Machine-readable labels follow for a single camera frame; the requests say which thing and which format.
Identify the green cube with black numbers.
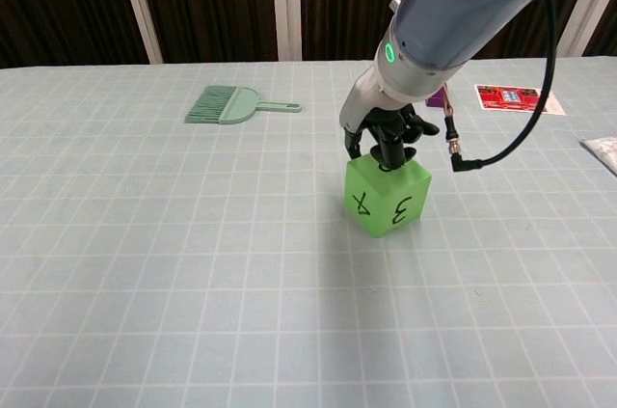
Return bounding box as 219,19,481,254
343,152,433,239

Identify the light blue grid tablecloth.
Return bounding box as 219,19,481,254
0,56,617,408

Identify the black cable with metal connector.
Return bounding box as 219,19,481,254
442,0,559,174

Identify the mint green hand brush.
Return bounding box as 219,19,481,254
184,85,304,126

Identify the white frame pole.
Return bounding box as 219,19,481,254
573,0,616,57
269,0,304,62
114,0,164,65

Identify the purple building block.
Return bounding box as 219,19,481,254
425,87,449,109

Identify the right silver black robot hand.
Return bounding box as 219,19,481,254
338,64,441,173

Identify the red white printed card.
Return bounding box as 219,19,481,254
473,83,566,116

